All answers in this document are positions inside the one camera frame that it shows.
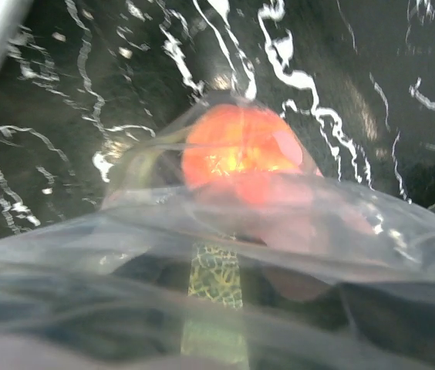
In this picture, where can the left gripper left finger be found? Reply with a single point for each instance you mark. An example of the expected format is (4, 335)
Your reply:
(50, 313)

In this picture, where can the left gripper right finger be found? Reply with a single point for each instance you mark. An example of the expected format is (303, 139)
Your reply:
(385, 319)

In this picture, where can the green fake melon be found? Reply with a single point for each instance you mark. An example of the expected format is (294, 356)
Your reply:
(215, 277)

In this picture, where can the clear zip top bag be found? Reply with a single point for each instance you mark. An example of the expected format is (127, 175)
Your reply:
(220, 245)

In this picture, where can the orange fake fruit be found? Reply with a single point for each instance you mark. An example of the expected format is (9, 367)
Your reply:
(231, 140)

